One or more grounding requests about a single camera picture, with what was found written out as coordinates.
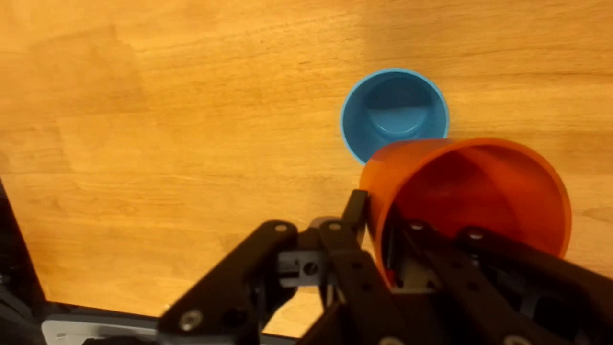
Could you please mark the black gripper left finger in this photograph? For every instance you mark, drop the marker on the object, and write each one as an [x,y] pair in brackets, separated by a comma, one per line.
[238,297]

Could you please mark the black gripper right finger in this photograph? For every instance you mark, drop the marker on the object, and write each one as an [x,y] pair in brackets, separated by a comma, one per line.
[496,290]

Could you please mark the orange plastic cup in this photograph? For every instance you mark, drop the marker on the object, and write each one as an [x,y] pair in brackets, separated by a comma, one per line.
[452,184]

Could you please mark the blue plastic cup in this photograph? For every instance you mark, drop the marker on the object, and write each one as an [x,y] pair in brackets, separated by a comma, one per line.
[391,106]

